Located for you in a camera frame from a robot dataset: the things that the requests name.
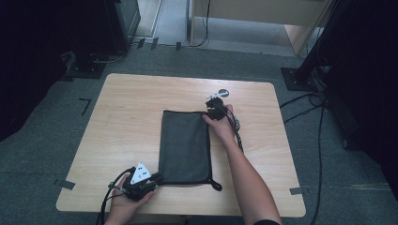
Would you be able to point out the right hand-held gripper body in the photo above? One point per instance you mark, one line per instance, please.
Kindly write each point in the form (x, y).
(220, 109)

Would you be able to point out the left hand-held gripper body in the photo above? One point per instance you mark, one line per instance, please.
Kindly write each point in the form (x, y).
(140, 184)

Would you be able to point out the dark grey cloth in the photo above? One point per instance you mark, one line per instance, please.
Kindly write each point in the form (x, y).
(184, 146)

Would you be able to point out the person's right hand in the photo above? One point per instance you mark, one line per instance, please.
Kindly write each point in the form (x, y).
(223, 128)

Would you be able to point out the person's left hand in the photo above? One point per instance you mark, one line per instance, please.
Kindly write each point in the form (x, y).
(125, 204)

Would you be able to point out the black round table grommet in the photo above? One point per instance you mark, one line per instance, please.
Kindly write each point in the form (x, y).
(224, 92)

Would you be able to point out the short black floor tape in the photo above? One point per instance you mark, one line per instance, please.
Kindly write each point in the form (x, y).
(154, 43)
(140, 42)
(178, 46)

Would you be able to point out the grey floor tape strip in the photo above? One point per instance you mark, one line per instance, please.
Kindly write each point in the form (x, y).
(296, 191)
(68, 185)

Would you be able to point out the black angled floor tape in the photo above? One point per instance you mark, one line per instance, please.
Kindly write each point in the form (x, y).
(86, 104)

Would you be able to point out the light wooden desk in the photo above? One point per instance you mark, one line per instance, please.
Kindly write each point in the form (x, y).
(266, 11)

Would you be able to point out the black cabinet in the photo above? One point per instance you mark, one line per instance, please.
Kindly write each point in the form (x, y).
(123, 22)

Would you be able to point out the dark curtain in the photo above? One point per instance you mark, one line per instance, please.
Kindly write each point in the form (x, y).
(366, 78)
(28, 56)

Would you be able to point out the black stand base plate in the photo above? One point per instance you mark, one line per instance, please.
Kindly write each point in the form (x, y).
(297, 79)
(86, 68)

